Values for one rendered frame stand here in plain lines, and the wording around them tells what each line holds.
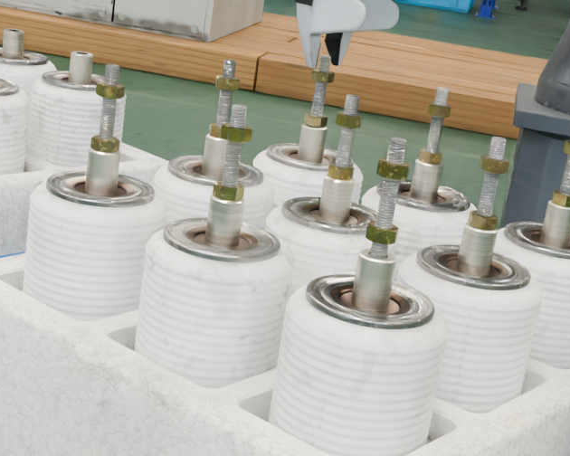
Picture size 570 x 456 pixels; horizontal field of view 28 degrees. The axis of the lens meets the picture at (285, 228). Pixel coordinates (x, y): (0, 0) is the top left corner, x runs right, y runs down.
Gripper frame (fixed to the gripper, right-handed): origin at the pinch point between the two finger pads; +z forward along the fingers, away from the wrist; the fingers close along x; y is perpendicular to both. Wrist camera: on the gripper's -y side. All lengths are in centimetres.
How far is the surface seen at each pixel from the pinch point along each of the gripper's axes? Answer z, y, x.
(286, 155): 9.2, -0.6, -1.6
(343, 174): 5.9, 11.6, -13.8
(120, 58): 33, -122, 120
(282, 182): 10.7, 1.2, -4.6
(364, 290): 8.3, 21.4, -27.3
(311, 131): 6.8, 1.1, -1.0
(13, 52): 8.6, -39.8, 4.3
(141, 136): 35, -77, 73
